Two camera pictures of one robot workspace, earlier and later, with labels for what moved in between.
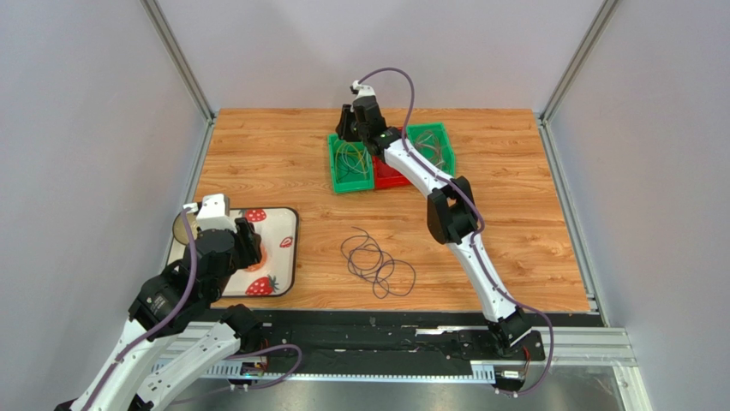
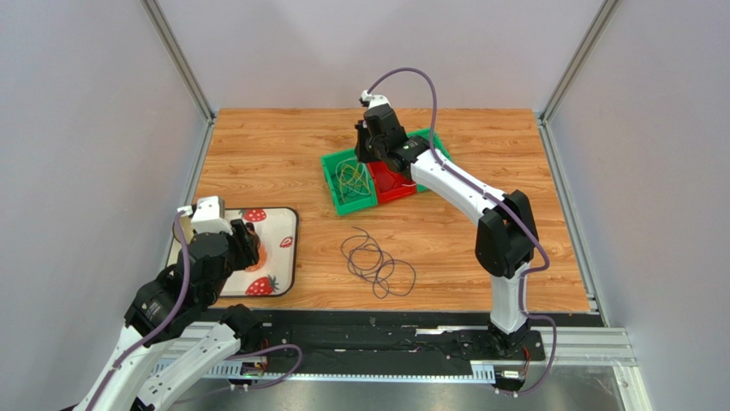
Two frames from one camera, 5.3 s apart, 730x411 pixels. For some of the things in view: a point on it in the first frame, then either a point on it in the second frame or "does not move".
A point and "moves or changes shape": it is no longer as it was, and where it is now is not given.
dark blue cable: [367, 260] does not move
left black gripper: [249, 241] does not move
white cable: [342, 154] moves or changes shape
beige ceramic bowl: [180, 230] does not move
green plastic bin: [351, 165] moves or changes shape
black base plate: [400, 336] does not move
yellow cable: [358, 153] moves or changes shape
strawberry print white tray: [276, 274] does not move
